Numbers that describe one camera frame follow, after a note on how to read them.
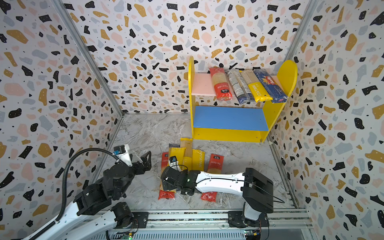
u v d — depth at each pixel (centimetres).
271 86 75
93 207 45
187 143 100
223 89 72
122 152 56
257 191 42
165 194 80
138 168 59
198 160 94
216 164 92
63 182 43
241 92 73
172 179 57
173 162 70
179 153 90
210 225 73
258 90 73
